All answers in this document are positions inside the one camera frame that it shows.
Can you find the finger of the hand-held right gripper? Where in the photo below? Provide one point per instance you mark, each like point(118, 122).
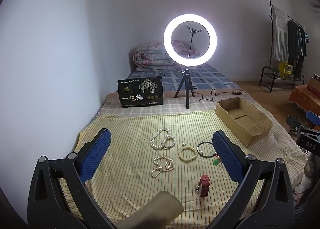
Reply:
point(293, 122)
point(313, 116)

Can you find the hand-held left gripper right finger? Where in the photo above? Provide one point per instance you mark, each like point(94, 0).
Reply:
point(226, 154)

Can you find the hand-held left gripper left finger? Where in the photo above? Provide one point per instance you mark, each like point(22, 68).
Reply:
point(96, 154)

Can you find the cardboard box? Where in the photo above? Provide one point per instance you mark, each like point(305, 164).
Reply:
point(240, 116)

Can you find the orange box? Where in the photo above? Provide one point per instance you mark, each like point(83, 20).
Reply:
point(302, 99)

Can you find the stacked flat boxes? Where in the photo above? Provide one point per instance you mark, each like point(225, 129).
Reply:
point(315, 82)

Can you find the yellow striped cloth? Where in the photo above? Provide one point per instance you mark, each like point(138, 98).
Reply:
point(132, 141)

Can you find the yellow box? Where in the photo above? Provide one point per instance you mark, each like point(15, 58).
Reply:
point(285, 69)

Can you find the black metal clothes rack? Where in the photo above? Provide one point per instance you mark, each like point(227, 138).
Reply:
point(265, 71)

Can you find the beige plaid blanket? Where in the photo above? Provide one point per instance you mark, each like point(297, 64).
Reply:
point(155, 110)

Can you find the dark hanging clothes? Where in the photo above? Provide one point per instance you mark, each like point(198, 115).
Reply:
point(296, 44)

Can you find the black printed snack bag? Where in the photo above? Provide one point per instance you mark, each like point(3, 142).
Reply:
point(140, 92)

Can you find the black tripod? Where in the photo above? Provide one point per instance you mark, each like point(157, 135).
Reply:
point(187, 89)

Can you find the beige rounded object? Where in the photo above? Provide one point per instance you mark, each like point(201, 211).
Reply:
point(155, 209)

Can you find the blue patterned bed sheet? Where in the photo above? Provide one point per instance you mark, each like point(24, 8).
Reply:
point(212, 74)

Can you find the striped hanging towel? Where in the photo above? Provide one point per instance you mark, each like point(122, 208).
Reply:
point(280, 34)

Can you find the folded floral quilt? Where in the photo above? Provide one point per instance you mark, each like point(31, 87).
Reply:
point(150, 56)

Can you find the floral pillow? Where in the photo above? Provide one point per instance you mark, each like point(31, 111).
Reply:
point(182, 46)

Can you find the black phone holder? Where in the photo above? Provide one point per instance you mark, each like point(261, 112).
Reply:
point(192, 41)

